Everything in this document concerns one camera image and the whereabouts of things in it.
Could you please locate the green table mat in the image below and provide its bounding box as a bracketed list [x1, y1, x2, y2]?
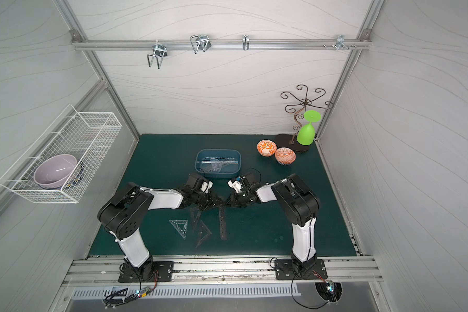
[88, 133, 358, 257]

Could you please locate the aluminium top rail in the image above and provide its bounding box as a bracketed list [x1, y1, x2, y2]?
[72, 38, 373, 51]

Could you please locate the aluminium rail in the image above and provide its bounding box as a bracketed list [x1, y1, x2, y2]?
[72, 38, 373, 51]
[62, 256, 384, 287]

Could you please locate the aluminium front rail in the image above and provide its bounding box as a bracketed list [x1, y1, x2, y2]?
[62, 256, 384, 287]

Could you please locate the lilac bowl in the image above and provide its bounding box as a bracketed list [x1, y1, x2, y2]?
[33, 154, 78, 189]

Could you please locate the metal hook small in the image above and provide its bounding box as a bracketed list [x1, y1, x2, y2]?
[242, 35, 250, 51]

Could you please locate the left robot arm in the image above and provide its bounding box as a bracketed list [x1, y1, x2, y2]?
[97, 181, 223, 269]

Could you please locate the blue plastic storage box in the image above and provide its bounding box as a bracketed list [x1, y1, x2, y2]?
[194, 149, 242, 179]

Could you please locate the clear protractor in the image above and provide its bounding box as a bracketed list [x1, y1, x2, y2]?
[208, 157, 222, 172]

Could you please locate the thin clear straight ruler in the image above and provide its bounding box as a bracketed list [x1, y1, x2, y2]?
[201, 157, 239, 164]

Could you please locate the white cable duct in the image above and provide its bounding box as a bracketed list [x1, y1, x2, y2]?
[71, 283, 301, 300]

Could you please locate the metal hook middle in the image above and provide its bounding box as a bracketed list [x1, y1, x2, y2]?
[190, 35, 211, 54]

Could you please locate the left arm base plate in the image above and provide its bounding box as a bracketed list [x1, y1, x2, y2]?
[118, 260, 174, 283]

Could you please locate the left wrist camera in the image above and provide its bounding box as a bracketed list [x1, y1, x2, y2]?
[186, 173, 213, 194]

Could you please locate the metal hook right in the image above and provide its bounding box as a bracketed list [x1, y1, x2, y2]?
[322, 35, 357, 51]

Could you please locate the stencil ruler large dark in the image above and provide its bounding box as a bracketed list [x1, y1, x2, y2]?
[218, 207, 228, 241]

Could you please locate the brown metal cup stand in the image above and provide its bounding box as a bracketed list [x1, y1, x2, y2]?
[274, 84, 332, 153]

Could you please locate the green plastic goblet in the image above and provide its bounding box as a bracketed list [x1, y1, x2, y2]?
[296, 110, 322, 146]

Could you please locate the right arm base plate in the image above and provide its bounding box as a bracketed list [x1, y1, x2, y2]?
[272, 258, 328, 281]

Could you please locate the dark triangle ruler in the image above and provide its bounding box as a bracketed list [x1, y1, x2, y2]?
[196, 220, 212, 248]
[189, 207, 202, 231]

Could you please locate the white wire basket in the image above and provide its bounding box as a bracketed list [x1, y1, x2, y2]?
[0, 105, 122, 204]

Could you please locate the orange patterned bowl left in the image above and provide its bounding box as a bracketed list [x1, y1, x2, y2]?
[257, 140, 278, 157]

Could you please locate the clear triangle ruler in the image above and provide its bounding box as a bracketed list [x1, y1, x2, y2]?
[169, 220, 189, 240]

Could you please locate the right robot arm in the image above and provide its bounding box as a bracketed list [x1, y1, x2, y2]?
[227, 174, 321, 272]

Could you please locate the stencil ruler clear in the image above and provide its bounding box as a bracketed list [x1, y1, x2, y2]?
[201, 158, 239, 166]

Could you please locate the metal hook left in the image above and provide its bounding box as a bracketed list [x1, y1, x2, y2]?
[147, 42, 168, 69]

